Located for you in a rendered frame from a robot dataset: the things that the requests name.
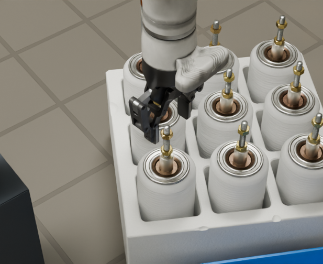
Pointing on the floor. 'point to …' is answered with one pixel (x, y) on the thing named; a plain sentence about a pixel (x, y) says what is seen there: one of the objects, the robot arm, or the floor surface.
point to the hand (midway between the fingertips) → (168, 122)
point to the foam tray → (167, 234)
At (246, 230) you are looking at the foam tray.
